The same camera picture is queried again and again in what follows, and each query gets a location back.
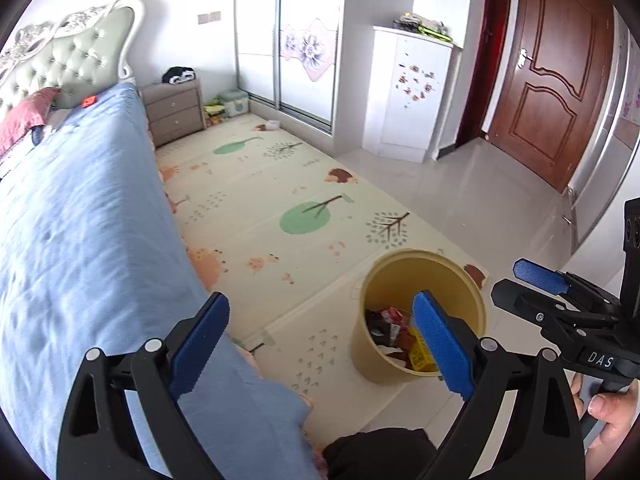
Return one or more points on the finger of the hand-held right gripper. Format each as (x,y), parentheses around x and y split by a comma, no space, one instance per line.
(525,302)
(542,272)

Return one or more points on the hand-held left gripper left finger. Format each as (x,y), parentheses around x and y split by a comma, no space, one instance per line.
(200,345)

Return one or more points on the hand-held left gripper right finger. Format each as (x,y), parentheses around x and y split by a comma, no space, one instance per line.
(445,347)

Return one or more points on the trash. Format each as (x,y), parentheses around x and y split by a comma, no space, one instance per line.
(422,355)

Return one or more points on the yellow plastic bin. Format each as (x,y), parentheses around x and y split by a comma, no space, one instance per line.
(370,360)

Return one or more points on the person's right hand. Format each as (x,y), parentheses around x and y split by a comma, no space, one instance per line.
(617,420)

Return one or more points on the person's dark clothing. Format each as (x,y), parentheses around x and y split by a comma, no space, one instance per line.
(380,455)

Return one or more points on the bed with blue sheet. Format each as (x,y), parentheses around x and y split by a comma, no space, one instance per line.
(90,240)

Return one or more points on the printed play mat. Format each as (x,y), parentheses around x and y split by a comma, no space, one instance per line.
(280,185)

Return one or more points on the brown wooden door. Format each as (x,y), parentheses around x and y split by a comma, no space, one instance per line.
(550,70)

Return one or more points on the white cabinet with stickers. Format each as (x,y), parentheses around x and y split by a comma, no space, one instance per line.
(410,95)

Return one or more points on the small white cup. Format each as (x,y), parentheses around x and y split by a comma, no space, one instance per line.
(271,125)

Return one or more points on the pile of small toys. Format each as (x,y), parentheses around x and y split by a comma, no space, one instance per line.
(212,114)

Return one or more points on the grey nightstand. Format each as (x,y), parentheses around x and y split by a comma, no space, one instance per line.
(175,115)

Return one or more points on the green storage box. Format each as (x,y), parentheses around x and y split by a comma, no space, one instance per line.
(234,104)

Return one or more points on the small orange item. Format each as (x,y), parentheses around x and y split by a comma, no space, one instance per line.
(88,101)

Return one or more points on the dark clothes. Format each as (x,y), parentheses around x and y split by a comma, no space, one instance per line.
(177,76)

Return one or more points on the clutter on white cabinet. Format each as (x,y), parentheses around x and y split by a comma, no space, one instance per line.
(425,27)

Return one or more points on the pink pillow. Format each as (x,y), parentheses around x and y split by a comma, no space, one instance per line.
(25,117)

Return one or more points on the white sliding wardrobe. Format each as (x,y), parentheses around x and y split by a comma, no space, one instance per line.
(295,35)

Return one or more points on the green tufted headboard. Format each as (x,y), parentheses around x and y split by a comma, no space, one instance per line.
(65,50)

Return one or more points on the wall switch plate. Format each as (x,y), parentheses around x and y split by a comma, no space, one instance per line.
(209,17)

